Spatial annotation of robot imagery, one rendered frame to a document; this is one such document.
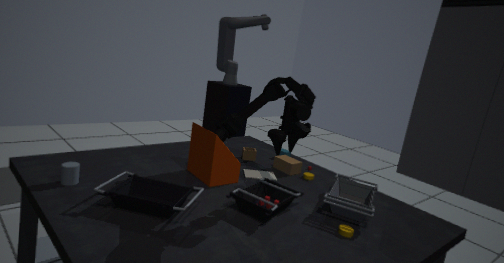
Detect yellow cylinder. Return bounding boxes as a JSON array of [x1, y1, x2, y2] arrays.
[[303, 172, 314, 180], [338, 225, 354, 237]]

